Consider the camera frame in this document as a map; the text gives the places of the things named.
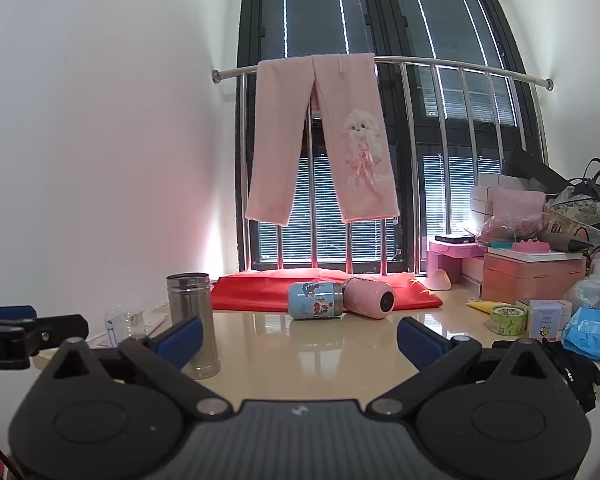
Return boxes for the salmon pink box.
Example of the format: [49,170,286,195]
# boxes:
[481,252,584,306]

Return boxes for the pink cup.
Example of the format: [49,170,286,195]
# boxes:
[342,276,396,321]

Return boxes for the red cloth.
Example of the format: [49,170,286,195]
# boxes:
[210,268,444,312]

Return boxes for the stainless steel cup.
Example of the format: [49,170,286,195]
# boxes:
[166,273,221,380]

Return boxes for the pink sponge block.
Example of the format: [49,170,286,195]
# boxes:
[511,240,550,255]

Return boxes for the black framed window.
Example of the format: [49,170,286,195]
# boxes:
[237,0,549,277]

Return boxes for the blue wet wipes packet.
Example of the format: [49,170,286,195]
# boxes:
[562,307,600,361]

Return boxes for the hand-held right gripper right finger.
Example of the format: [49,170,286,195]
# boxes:
[369,316,563,421]

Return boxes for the clear glass cup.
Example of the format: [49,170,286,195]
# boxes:
[104,305,147,349]

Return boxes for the pink pants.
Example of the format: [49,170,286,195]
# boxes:
[244,52,400,226]

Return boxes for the black handbag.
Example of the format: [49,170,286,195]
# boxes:
[555,158,600,222]

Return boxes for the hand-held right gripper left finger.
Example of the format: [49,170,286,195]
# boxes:
[35,316,234,422]

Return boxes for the steel window railing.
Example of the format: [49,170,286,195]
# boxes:
[211,55,555,277]

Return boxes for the green tape roll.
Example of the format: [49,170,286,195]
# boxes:
[489,304,529,336]

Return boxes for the flat white box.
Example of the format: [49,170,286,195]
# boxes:
[487,246,584,263]

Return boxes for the white plastic bag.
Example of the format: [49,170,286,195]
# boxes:
[562,274,600,317]

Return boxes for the small black flat device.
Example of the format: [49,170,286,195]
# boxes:
[434,233,487,245]

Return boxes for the pink plastic bag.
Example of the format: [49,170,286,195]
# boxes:
[476,210,551,246]

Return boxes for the blue printed cup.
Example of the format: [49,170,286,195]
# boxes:
[287,281,345,321]

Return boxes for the pink shell-shaped dish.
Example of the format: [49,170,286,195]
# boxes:
[426,268,454,292]

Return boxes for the black cloth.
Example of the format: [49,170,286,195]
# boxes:
[492,337,600,414]

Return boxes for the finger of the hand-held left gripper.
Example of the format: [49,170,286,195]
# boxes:
[0,305,37,322]
[23,314,90,357]

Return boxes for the black board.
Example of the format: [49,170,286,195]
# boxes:
[502,148,574,194]

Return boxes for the floral fabric bag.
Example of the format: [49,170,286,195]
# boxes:
[544,194,600,248]

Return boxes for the stack of white boxes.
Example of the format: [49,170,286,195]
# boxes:
[469,174,547,227]

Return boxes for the yellow banana-shaped toy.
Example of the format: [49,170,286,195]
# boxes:
[467,297,499,316]

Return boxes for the small white carton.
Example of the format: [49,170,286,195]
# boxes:
[528,299,574,344]

